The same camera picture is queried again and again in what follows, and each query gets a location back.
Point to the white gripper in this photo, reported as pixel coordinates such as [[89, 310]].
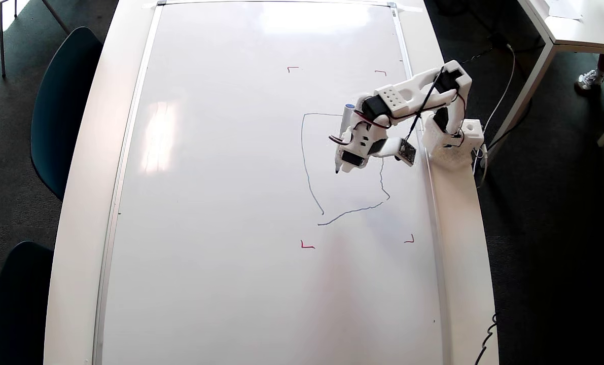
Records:
[[351, 158]]

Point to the white whiteboard marker pen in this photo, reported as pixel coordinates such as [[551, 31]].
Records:
[[347, 116]]

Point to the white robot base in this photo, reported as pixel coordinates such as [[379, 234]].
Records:
[[471, 134]]

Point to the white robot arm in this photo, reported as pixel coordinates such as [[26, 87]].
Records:
[[413, 94]]

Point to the white striped sneaker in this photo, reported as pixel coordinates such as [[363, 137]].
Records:
[[590, 80]]

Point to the white paper sheet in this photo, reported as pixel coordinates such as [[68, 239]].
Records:
[[565, 7]]

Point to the white side table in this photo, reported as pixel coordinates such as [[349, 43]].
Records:
[[596, 30]]

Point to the dark teal chair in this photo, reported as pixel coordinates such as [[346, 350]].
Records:
[[18, 304], [63, 101]]

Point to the grey metal furniture leg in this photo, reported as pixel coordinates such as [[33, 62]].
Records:
[[2, 45], [56, 15]]

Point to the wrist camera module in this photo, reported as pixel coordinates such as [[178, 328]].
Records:
[[407, 152]]

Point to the large whiteboard with metal frame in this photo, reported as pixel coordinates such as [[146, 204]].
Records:
[[231, 203]]

